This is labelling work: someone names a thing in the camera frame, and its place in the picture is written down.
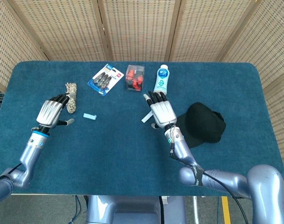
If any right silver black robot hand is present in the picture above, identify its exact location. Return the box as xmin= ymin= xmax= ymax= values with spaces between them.
xmin=143 ymin=91 xmax=177 ymax=129

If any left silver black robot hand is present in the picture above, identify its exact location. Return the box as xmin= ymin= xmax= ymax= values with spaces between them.
xmin=36 ymin=93 xmax=75 ymax=129

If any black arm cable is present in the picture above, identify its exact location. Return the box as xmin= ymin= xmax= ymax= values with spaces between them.
xmin=169 ymin=142 xmax=250 ymax=224
xmin=0 ymin=162 xmax=24 ymax=185

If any beige braided rope bundle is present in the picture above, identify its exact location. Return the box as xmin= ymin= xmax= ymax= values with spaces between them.
xmin=64 ymin=82 xmax=78 ymax=114

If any blue-grey robot torso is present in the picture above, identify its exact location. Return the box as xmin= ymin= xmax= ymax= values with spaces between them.
xmin=85 ymin=195 xmax=187 ymax=224

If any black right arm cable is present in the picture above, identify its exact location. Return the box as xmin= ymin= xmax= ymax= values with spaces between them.
xmin=169 ymin=142 xmax=250 ymax=224

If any black baseball cap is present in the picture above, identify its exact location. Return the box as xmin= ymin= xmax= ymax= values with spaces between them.
xmin=176 ymin=102 xmax=227 ymax=148

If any blue table cloth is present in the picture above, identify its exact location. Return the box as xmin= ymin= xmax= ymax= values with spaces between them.
xmin=0 ymin=61 xmax=284 ymax=196

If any blue blister pack of pens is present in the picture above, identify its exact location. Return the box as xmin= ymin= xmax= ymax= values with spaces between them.
xmin=87 ymin=63 xmax=125 ymax=97

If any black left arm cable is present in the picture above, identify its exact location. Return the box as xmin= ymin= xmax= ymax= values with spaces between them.
xmin=0 ymin=162 xmax=24 ymax=185

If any woven bamboo folding screen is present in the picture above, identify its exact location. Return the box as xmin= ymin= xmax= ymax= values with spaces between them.
xmin=0 ymin=0 xmax=284 ymax=168

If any clear box with red parts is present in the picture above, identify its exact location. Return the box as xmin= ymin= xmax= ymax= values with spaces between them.
xmin=125 ymin=64 xmax=146 ymax=92

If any blue floor cable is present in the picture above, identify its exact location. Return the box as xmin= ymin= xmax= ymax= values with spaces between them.
xmin=71 ymin=195 xmax=84 ymax=224

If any white plastic drink bottle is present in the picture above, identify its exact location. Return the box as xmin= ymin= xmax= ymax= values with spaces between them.
xmin=153 ymin=64 xmax=170 ymax=94

